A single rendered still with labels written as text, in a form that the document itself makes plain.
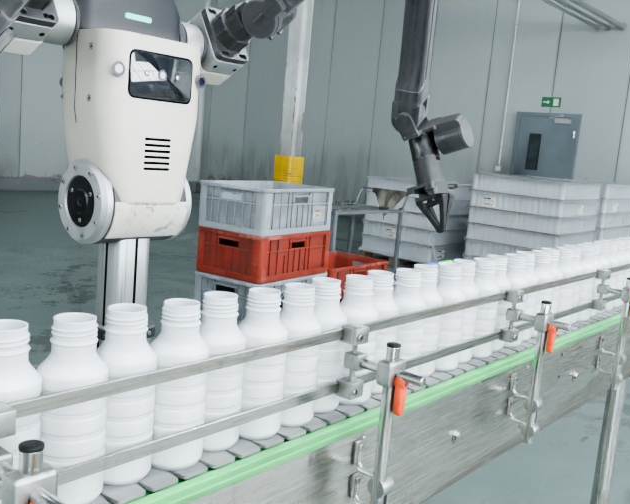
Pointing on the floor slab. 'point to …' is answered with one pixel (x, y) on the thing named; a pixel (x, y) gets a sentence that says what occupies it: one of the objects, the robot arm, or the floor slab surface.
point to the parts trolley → (364, 213)
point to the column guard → (288, 169)
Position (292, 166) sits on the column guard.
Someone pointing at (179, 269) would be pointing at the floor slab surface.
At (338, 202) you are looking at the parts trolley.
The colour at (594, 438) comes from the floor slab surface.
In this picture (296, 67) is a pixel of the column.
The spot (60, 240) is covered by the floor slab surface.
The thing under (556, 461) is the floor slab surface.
